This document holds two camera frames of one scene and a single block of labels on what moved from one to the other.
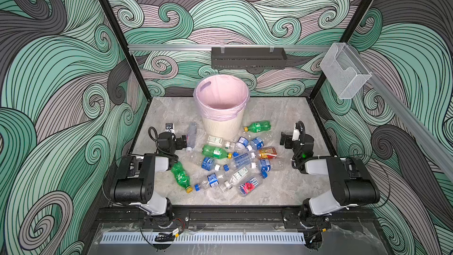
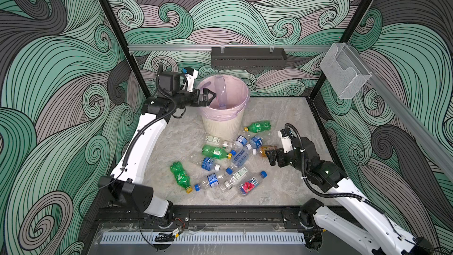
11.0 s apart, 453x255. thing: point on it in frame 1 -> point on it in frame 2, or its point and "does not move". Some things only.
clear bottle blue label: (256, 144) does not move
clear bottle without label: (191, 136) -> (220, 89)
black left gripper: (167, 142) -> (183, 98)
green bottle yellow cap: (181, 176) does not move
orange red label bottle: (268, 152) does not move
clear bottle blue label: (204, 163) does not move
